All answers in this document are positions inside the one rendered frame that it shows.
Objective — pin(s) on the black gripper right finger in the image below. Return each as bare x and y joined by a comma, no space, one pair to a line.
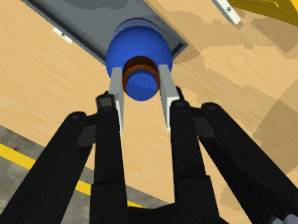
264,192

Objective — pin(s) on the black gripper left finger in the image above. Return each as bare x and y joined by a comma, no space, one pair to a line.
44,194

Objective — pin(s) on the grey flat tray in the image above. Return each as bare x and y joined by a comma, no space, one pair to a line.
91,23

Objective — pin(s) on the blue bottle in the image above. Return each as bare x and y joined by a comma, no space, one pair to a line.
138,46

